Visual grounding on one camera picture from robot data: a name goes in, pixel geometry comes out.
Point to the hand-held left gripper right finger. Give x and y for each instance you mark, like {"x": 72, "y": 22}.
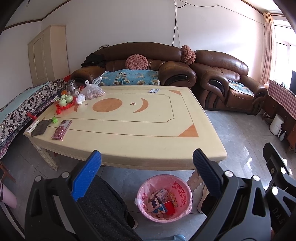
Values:
{"x": 207, "y": 171}

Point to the green white packet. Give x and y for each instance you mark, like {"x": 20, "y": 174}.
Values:
{"x": 55, "y": 100}

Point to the light blue carton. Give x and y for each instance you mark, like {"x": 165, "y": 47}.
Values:
{"x": 162, "y": 195}

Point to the pink trash bin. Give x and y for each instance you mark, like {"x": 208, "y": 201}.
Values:
{"x": 182, "y": 187}

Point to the white remote control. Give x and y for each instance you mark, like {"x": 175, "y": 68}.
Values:
{"x": 32, "y": 127}

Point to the blue cloud print box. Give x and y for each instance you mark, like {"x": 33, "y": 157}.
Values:
{"x": 161, "y": 209}

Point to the red checkered tablecloth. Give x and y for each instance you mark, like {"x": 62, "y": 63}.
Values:
{"x": 281, "y": 92}

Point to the cream wardrobe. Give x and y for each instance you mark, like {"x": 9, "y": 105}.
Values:
{"x": 44, "y": 55}

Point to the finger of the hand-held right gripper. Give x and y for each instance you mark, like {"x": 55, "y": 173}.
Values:
{"x": 277, "y": 166}

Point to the pink round cushion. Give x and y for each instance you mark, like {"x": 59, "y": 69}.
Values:
{"x": 136, "y": 62}

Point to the red paper cup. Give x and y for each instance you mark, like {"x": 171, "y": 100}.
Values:
{"x": 170, "y": 207}

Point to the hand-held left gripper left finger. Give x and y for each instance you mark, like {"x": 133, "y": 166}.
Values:
{"x": 86, "y": 176}

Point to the small grey object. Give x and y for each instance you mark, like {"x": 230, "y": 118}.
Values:
{"x": 104, "y": 46}

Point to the blue and white box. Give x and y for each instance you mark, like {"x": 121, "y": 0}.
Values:
{"x": 152, "y": 205}

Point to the floral patterned couch cover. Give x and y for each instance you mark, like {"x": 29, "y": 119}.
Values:
{"x": 20, "y": 111}

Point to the brown leather armchair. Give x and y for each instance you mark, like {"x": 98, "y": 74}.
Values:
{"x": 219, "y": 67}

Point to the light blue object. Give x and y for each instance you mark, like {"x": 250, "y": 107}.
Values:
{"x": 178, "y": 238}

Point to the black clothing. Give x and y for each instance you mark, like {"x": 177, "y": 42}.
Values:
{"x": 93, "y": 59}

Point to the pink cloth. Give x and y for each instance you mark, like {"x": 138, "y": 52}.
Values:
{"x": 8, "y": 195}

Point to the blue floral sofa cover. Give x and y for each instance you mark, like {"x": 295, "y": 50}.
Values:
{"x": 129, "y": 77}

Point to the small white plastic bag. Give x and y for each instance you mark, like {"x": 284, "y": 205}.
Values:
{"x": 80, "y": 99}

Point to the wooden stool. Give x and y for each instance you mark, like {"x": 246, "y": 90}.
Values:
{"x": 7, "y": 172}

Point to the pink phone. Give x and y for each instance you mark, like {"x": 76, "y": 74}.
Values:
{"x": 61, "y": 130}

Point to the pink curtain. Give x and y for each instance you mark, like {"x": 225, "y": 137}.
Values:
{"x": 267, "y": 46}

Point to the wooden side table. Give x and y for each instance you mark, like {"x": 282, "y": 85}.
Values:
{"x": 270, "y": 105}

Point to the small white container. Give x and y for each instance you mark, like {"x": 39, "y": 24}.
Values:
{"x": 282, "y": 136}

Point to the blue armchair seat cover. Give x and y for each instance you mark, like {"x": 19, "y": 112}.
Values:
{"x": 240, "y": 87}

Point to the brown leather sofa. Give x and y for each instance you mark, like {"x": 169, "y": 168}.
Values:
{"x": 143, "y": 51}

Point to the black shoe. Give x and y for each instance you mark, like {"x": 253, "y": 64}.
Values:
{"x": 133, "y": 221}

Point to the small green cap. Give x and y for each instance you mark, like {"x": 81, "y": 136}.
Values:
{"x": 54, "y": 119}

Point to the glass teapot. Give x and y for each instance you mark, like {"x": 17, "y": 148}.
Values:
{"x": 71, "y": 88}

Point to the cream wooden coffee table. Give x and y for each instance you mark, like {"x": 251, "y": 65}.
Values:
{"x": 138, "y": 139}

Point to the red tray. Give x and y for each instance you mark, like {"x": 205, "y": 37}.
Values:
{"x": 62, "y": 109}

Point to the teal blanket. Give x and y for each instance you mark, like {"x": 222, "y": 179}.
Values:
{"x": 16, "y": 99}

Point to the plastic bag of peanuts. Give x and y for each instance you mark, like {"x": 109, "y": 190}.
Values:
{"x": 93, "y": 92}

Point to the white appliance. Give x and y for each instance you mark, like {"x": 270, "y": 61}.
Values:
{"x": 276, "y": 124}

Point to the yellow red playing card box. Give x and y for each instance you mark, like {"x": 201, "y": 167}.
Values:
{"x": 174, "y": 199}

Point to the black monitor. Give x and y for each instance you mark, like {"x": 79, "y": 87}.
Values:
{"x": 293, "y": 82}

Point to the dark grey cloth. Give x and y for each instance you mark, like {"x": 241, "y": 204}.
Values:
{"x": 41, "y": 127}

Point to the window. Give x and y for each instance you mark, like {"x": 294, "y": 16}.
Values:
{"x": 282, "y": 58}

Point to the white tissue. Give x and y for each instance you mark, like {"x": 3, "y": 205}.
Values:
{"x": 152, "y": 197}

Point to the pink knot cushion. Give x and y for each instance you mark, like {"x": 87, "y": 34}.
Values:
{"x": 187, "y": 54}

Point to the person's left leg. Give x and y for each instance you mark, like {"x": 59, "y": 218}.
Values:
{"x": 104, "y": 208}

